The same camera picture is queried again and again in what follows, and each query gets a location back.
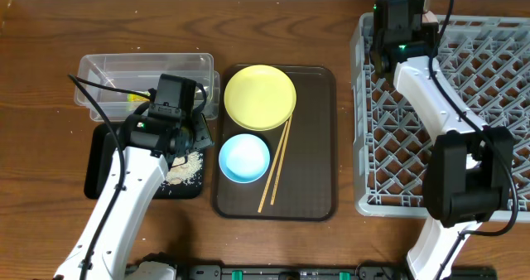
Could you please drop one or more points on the yellow plastic plate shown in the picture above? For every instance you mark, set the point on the yellow plastic plate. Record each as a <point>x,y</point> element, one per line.
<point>260,97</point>

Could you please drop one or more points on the green snack wrapper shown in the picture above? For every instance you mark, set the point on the green snack wrapper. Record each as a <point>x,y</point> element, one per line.
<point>140,97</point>

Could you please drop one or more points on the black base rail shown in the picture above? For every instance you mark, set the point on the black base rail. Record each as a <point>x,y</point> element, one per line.
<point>212,272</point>

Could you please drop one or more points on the black plastic tray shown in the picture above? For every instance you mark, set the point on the black plastic tray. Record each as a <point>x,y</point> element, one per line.
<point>100,160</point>

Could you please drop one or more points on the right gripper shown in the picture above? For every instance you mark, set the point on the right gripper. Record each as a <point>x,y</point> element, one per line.
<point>381,59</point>

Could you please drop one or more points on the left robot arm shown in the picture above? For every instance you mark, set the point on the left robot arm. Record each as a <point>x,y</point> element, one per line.
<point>165,127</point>

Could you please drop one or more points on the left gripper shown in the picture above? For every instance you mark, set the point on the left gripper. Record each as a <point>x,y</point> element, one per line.
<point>204,135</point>

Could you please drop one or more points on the clear plastic bin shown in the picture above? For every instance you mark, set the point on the clear plastic bin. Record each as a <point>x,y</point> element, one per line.
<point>140,72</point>

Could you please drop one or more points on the wooden chopstick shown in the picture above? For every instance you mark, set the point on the wooden chopstick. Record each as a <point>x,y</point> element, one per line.
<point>281,159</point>
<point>272,168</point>

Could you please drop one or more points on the light blue bowl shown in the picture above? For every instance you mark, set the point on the light blue bowl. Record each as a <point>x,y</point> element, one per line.
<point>244,158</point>

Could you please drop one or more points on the left wooden chopstick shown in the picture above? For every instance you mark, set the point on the left wooden chopstick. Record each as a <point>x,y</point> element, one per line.
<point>272,168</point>

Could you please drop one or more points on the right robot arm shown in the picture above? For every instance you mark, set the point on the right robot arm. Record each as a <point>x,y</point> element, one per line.
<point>468,176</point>

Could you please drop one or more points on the dark brown serving tray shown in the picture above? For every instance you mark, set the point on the dark brown serving tray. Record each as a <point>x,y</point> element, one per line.
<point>307,188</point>

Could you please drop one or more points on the pile of cooked rice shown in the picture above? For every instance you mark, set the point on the pile of cooked rice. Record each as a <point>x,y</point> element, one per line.
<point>187,170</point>

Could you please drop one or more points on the right wooden chopstick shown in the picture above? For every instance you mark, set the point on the right wooden chopstick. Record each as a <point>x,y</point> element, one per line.
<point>281,159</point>

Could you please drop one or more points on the grey plastic dishwasher rack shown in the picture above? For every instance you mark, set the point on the grey plastic dishwasher rack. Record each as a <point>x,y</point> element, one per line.
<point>486,60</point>

